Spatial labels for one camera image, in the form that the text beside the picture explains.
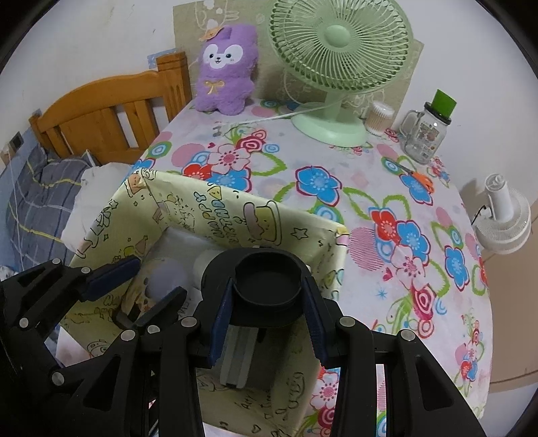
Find white clip fan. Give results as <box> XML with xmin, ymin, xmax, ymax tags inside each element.
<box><xmin>471</xmin><ymin>174</ymin><xmax>532</xmax><ymax>255</ymax></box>

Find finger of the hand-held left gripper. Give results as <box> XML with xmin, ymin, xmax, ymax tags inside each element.
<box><xmin>46</xmin><ymin>288</ymin><xmax>188</xmax><ymax>387</ymax></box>
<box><xmin>0</xmin><ymin>256</ymin><xmax>141</xmax><ymax>337</ymax></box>

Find wooden bed headboard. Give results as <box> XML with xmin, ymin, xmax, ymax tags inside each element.
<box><xmin>29</xmin><ymin>52</ymin><xmax>194</xmax><ymax>169</ymax></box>

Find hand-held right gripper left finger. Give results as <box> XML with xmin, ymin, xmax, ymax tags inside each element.
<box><xmin>50</xmin><ymin>279</ymin><xmax>236</xmax><ymax>437</ymax></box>

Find blue printed paper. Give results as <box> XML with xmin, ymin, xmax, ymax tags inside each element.
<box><xmin>147</xmin><ymin>50</ymin><xmax>177</xmax><ymax>70</ymax></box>

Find yellow printed storage box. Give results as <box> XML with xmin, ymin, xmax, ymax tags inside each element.
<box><xmin>59</xmin><ymin>168</ymin><xmax>349</xmax><ymax>437</ymax></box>

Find white fan cable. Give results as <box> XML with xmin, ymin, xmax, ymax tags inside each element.
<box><xmin>219</xmin><ymin>105</ymin><xmax>333</xmax><ymax>127</ymax></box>

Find white remote control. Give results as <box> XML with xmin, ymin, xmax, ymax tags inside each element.
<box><xmin>219</xmin><ymin>325</ymin><xmax>259</xmax><ymax>387</ymax></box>

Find orange handled scissors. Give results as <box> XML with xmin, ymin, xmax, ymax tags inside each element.
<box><xmin>397</xmin><ymin>162</ymin><xmax>433</xmax><ymax>192</ymax></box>

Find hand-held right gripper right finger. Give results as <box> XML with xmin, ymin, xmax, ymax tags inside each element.
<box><xmin>300</xmin><ymin>275</ymin><xmax>488</xmax><ymax>437</ymax></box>

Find black round lid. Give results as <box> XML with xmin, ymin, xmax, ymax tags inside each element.
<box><xmin>201</xmin><ymin>248</ymin><xmax>326</xmax><ymax>328</ymax></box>

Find floral tablecloth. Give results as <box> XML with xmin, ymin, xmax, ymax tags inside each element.
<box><xmin>126</xmin><ymin>98</ymin><xmax>494</xmax><ymax>437</ymax></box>

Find white pillow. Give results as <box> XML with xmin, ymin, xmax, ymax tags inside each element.
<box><xmin>63</xmin><ymin>162</ymin><xmax>135</xmax><ymax>253</ymax></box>

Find glass jar with green lid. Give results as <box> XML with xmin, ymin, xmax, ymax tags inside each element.
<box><xmin>399</xmin><ymin>89</ymin><xmax>457</xmax><ymax>165</ymax></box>

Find green desk fan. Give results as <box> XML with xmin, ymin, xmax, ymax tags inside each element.
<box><xmin>269</xmin><ymin>0</ymin><xmax>415</xmax><ymax>148</ymax></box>

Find cotton swab container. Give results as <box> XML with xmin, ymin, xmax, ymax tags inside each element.
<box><xmin>366</xmin><ymin>101</ymin><xmax>396</xmax><ymax>136</ymax></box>

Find grey plaid blanket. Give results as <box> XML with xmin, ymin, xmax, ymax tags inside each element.
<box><xmin>0</xmin><ymin>126</ymin><xmax>97</xmax><ymax>282</ymax></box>

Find lilac oval case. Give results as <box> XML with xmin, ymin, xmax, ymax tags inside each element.
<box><xmin>149</xmin><ymin>258</ymin><xmax>188</xmax><ymax>301</ymax></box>

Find purple plush toy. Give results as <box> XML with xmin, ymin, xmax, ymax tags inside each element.
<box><xmin>193</xmin><ymin>24</ymin><xmax>259</xmax><ymax>114</ymax></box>

